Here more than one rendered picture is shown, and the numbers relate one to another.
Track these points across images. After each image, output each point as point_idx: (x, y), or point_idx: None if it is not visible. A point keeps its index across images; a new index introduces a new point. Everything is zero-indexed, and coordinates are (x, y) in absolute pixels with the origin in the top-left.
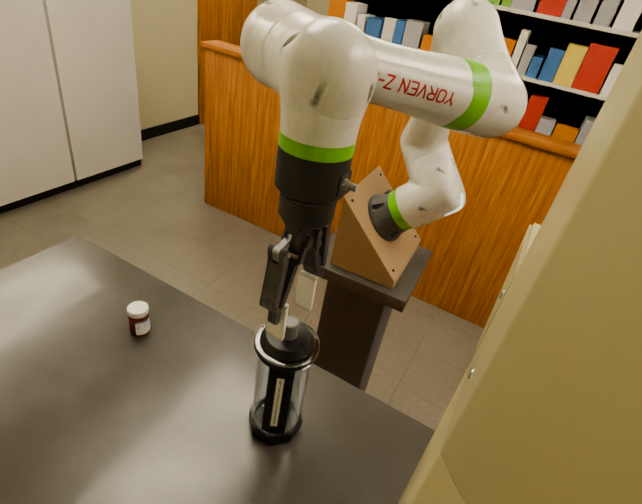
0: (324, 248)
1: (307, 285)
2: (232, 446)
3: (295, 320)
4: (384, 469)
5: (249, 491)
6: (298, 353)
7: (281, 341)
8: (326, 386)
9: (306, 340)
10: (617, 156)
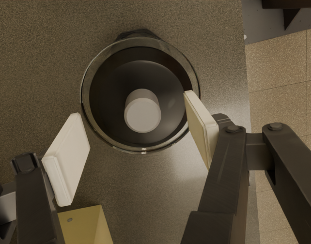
0: (289, 223)
1: (200, 143)
2: (81, 49)
3: (151, 121)
4: (181, 173)
5: (65, 99)
6: (125, 142)
7: (117, 109)
8: (224, 69)
9: (156, 135)
10: None
